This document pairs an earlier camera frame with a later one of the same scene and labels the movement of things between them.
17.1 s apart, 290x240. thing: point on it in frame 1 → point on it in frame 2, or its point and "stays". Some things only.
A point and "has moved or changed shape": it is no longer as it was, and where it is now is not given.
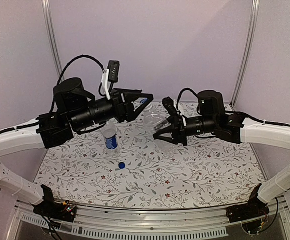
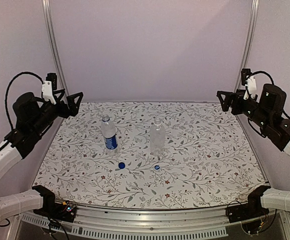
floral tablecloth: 146,173 stays
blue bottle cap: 122,165 stays
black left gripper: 124,110 → 73,109
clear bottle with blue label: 110,131 stays
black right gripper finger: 167,130 → 240,92
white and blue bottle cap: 143,100 → 156,167
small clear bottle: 154,119 has moved or changed shape
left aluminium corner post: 53,39 stays
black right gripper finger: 171,130 → 226,102
